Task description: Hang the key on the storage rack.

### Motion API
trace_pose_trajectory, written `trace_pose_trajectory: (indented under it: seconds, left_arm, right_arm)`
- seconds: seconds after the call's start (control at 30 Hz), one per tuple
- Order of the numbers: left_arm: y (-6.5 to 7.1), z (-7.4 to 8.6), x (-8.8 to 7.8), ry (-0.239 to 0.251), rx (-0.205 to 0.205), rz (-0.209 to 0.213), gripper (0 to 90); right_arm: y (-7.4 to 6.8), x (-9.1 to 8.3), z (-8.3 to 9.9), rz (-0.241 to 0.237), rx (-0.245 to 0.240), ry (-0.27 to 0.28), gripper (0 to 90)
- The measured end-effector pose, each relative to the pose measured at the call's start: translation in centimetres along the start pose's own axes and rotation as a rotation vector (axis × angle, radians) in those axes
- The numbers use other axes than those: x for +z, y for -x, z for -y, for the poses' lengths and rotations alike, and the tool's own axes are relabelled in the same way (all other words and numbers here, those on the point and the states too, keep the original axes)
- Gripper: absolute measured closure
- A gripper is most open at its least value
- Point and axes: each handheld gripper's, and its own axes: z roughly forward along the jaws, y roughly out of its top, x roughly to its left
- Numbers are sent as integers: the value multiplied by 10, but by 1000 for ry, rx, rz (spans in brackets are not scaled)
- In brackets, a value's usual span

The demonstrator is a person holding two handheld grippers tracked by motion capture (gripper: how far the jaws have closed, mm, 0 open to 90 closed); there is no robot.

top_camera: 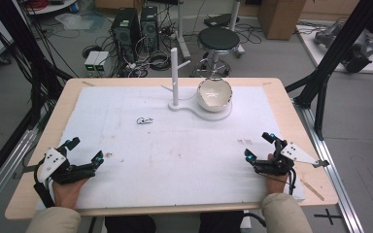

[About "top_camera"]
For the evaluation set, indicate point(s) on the white foam sheet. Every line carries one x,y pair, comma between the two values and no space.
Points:
175,155

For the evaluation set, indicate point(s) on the person's leg black trousers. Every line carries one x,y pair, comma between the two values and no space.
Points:
129,225
221,222

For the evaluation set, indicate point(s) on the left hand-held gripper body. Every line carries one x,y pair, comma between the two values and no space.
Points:
52,164

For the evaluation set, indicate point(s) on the person's right hand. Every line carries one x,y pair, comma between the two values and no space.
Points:
277,184

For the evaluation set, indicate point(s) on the grey robot device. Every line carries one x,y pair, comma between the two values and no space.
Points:
356,48

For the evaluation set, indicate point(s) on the round white table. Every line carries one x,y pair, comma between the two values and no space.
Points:
50,6

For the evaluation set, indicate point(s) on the person's left hand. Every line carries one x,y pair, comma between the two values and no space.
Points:
66,194

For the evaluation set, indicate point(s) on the white power supply box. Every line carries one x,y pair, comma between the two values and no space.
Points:
91,63
101,61

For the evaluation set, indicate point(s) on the white shell-shaped bowl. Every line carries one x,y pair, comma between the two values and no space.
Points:
214,95

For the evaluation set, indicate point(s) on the clear plastic sheet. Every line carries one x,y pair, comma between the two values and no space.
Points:
77,22

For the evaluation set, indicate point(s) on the brown cardboard box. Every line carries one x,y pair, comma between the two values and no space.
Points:
281,17

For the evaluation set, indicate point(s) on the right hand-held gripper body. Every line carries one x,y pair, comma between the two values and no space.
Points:
296,153

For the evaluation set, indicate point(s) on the black round stool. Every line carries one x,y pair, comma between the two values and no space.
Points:
218,39

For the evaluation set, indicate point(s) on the white floor board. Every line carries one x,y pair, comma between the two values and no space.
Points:
320,58

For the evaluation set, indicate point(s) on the white jewelry tree stand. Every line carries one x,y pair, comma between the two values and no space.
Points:
175,77

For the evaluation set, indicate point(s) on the aluminium rail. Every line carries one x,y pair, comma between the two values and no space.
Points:
330,161
9,165

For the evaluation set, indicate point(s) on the black metal frame strut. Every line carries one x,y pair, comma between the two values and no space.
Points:
330,61

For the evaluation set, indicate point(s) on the white table leg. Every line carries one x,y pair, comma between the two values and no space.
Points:
235,22
181,29

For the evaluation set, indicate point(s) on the thin wooden stick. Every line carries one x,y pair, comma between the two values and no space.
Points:
312,190

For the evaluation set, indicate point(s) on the black computer tower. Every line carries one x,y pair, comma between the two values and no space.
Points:
125,30
149,26

